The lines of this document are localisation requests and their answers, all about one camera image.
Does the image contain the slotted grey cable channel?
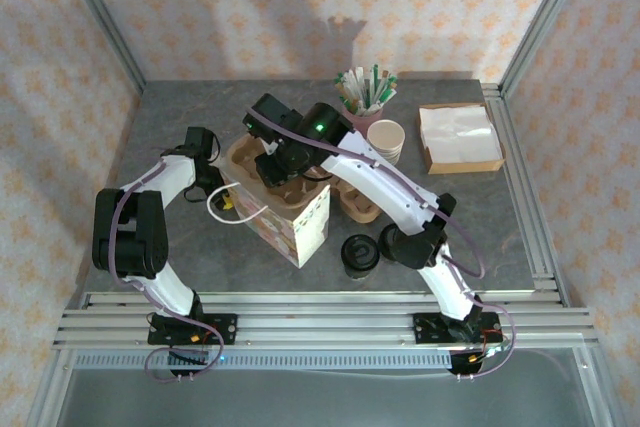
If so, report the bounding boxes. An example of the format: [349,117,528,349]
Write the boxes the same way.
[67,349,599,373]

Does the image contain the white patterned paper bag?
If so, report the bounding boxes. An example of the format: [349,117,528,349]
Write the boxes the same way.
[205,166,332,269]

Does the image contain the stack of white paper cups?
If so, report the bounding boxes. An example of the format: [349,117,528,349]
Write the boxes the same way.
[366,119,407,167]

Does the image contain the aluminium side rail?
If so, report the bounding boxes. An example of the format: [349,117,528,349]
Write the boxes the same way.
[480,81,591,313]

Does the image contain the left aluminium frame post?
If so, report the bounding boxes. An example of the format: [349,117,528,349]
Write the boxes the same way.
[53,0,147,94]

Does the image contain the brown cardboard napkin box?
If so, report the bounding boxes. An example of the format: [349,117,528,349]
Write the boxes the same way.
[418,102,506,176]

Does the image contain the right aluminium frame post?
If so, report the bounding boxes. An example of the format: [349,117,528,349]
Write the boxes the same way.
[498,0,600,94]

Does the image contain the pink tin canister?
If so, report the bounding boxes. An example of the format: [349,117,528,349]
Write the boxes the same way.
[341,101,385,134]

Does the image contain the aluminium frame post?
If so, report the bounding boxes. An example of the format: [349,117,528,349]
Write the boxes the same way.
[53,0,147,94]
[498,0,600,94]

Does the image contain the stack of pulp cup carriers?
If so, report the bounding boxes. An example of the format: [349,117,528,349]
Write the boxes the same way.
[337,179,384,224]

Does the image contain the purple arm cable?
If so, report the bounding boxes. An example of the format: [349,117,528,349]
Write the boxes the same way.
[108,151,225,386]
[247,105,516,381]

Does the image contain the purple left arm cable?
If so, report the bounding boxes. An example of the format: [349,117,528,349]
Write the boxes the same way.
[108,151,225,386]

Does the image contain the brown pulp cup carrier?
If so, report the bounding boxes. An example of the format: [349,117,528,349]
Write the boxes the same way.
[227,134,327,214]

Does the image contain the aluminium front rail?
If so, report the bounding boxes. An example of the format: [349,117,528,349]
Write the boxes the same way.
[52,290,599,351]

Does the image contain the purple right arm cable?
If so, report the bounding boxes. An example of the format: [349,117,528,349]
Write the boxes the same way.
[247,105,516,381]

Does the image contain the white paper napkins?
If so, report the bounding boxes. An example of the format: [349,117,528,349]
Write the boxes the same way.
[418,104,504,164]

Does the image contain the grey metal lower shelf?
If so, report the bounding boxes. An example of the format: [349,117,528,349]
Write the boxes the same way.
[29,346,616,427]

